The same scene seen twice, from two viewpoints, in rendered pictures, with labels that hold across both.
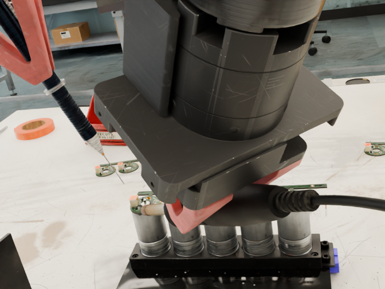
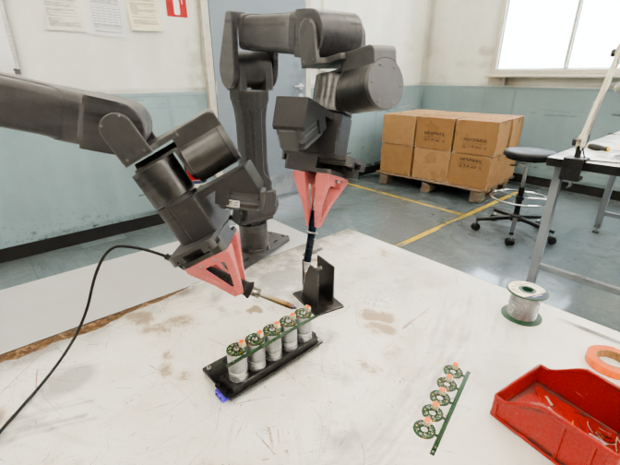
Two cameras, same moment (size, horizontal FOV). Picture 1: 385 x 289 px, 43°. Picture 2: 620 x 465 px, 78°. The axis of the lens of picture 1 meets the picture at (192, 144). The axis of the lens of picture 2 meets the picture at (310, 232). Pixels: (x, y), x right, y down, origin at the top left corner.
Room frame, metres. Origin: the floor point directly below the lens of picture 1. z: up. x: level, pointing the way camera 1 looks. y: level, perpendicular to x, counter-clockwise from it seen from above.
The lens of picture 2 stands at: (0.58, -0.34, 1.13)
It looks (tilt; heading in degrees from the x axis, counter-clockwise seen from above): 23 degrees down; 121
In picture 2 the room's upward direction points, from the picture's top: straight up
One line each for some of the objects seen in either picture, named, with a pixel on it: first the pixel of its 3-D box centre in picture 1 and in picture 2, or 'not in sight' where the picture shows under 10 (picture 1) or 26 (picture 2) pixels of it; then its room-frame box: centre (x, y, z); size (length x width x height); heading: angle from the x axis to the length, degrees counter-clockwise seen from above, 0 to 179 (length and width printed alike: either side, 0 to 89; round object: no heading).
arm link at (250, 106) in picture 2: not in sight; (252, 141); (0.08, 0.26, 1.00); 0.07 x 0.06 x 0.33; 66
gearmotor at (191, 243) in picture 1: (185, 229); (288, 335); (0.33, 0.02, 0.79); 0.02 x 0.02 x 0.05
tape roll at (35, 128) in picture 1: (34, 128); (611, 362); (0.72, 0.24, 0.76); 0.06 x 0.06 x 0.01
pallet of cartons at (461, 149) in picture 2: not in sight; (447, 150); (-0.29, 3.86, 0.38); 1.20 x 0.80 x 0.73; 168
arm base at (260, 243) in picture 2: not in sight; (254, 235); (0.06, 0.27, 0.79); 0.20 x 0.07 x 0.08; 92
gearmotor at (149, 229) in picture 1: (151, 230); (303, 327); (0.33, 0.04, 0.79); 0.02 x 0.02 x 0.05
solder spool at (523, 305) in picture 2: not in sight; (524, 302); (0.60, 0.30, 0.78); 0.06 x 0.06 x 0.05
